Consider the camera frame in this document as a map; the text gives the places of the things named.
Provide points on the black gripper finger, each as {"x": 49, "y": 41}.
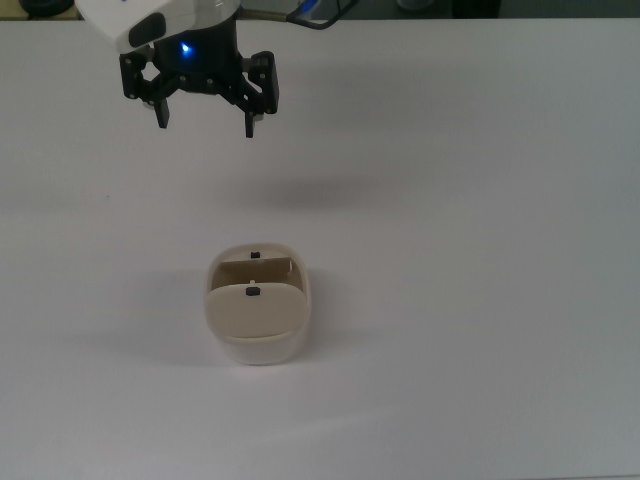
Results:
{"x": 132, "y": 75}
{"x": 262, "y": 85}

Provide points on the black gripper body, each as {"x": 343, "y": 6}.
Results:
{"x": 210, "y": 55}

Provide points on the beige trash can lid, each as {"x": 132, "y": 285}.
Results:
{"x": 255, "y": 315}

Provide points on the small white trash can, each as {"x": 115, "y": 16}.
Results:
{"x": 265, "y": 350}

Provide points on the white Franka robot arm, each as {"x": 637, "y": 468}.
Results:
{"x": 130, "y": 15}

